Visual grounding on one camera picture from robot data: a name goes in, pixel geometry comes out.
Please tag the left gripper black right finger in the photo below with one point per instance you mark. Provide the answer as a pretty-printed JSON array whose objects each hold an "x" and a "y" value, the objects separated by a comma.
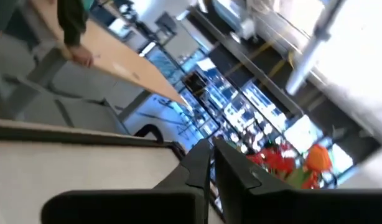
[{"x": 237, "y": 186}]

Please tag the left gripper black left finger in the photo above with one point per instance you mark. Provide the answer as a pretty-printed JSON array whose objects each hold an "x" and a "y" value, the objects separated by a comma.
[{"x": 194, "y": 174}]

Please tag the red artificial flower bunch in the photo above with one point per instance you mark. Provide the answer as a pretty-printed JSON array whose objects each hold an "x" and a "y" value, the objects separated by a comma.
[{"x": 272, "y": 158}]

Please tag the orange artificial tulip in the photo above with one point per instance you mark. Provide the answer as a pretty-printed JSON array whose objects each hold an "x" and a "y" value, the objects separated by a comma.
[{"x": 318, "y": 157}]

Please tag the light wooden table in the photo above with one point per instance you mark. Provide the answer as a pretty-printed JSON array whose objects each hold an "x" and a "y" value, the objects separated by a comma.
[{"x": 116, "y": 62}]

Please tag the person's hand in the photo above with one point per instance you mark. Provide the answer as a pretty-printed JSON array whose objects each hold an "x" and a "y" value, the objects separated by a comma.
[{"x": 82, "y": 56}]

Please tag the person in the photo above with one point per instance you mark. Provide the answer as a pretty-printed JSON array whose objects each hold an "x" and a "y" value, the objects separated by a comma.
[{"x": 71, "y": 21}]

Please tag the black metal table frame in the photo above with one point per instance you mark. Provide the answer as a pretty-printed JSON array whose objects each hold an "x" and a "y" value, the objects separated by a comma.
[{"x": 85, "y": 137}]

